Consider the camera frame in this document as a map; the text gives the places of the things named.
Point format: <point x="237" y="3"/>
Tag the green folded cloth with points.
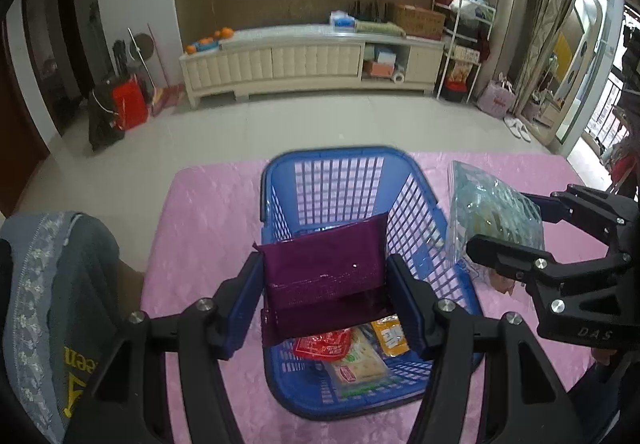
<point x="384" y="28"/>

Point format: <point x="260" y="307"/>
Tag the oranges on blue plate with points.
<point x="210" y="43"/>

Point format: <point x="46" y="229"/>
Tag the white metal shelf rack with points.
<point x="466" y="32"/>

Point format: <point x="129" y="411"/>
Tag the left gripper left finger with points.
<point x="126" y="400"/>

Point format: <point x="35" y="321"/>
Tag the person's right hand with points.
<point x="605" y="357"/>

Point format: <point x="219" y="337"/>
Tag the small red snack packet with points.
<point x="329" y="347"/>

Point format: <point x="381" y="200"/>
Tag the blue tissue pack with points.
<point x="341" y="19"/>

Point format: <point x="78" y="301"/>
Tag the teal clear snack bag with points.
<point x="481" y="204"/>

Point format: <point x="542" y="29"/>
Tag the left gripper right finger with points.
<point x="523" y="398"/>

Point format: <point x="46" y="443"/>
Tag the dark bag on floor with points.
<point x="102" y="111"/>

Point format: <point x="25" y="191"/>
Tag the green white snack pack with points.
<point x="360" y="369"/>

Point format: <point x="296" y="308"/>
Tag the cream tv cabinet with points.
<point x="310" y="58"/>

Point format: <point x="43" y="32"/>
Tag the purple snack packet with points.
<point x="325" y="281"/>

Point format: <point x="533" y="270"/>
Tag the pink tote bag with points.
<point x="497" y="99"/>

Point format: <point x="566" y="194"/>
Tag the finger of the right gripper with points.
<point x="505" y="258"/>
<point x="610" y="218"/>

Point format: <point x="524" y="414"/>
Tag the blue plastic basket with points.
<point x="330" y="218"/>

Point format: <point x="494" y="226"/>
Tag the red bag on floor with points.
<point x="131" y="110"/>

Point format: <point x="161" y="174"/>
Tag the white slippers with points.
<point x="517" y="129"/>

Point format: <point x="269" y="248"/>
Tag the orange yellow small packet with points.
<point x="391" y="337"/>

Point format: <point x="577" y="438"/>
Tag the pink broom and dustpan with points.
<point x="165" y="96"/>

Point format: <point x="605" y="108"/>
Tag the cardboard box on cabinet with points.
<point x="419" y="22"/>

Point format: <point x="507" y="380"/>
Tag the pink quilted table cover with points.
<point x="208" y="226"/>

